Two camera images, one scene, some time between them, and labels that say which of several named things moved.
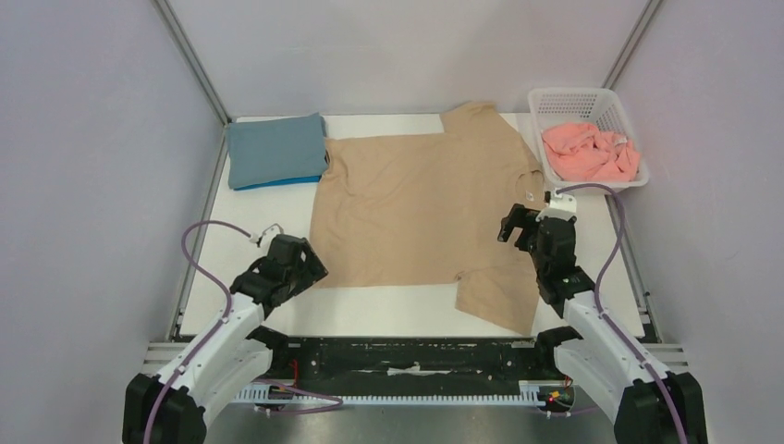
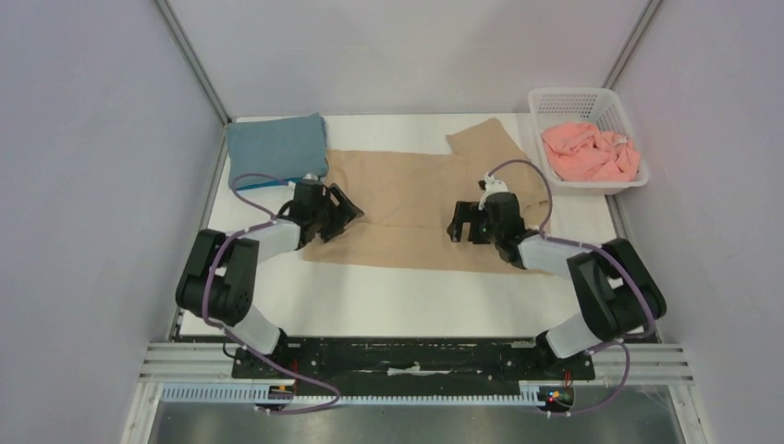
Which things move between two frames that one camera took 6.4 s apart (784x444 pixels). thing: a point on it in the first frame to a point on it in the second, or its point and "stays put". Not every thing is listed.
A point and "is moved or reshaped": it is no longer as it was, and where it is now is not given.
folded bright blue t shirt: (282, 182) stays put
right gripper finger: (521, 217) to (467, 212)
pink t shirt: (582, 152) stays put
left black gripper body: (306, 273) to (318, 214)
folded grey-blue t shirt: (266, 151) stays put
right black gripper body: (528, 224) to (472, 221)
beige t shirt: (411, 207) is moved or reshaped
